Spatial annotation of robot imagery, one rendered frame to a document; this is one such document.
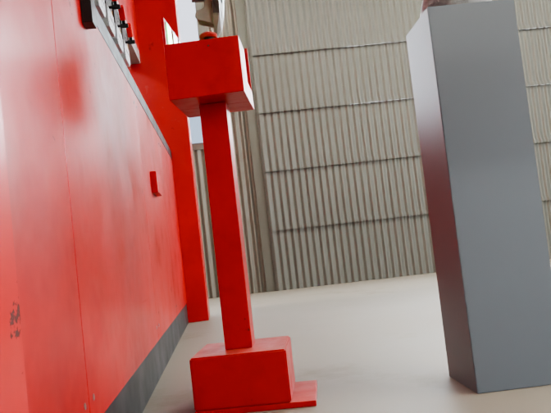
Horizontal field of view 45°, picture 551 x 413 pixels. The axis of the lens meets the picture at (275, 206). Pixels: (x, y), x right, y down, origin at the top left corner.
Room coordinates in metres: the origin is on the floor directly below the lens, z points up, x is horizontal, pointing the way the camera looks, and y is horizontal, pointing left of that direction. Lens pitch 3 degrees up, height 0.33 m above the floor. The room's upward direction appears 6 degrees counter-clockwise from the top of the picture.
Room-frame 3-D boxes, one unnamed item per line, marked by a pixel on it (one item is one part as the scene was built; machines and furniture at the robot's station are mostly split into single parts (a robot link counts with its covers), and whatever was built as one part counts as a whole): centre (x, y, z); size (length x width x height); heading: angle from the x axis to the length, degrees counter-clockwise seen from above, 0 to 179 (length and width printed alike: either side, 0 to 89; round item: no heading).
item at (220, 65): (1.47, 0.11, 0.75); 0.20 x 0.16 x 0.18; 176
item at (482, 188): (1.40, -0.43, 0.39); 0.18 x 0.18 x 0.78; 3
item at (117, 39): (2.56, 0.58, 1.26); 0.15 x 0.09 x 0.17; 5
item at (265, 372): (1.47, 0.08, 0.06); 0.25 x 0.20 x 0.12; 86
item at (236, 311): (1.47, 0.11, 0.39); 0.06 x 0.06 x 0.54; 86
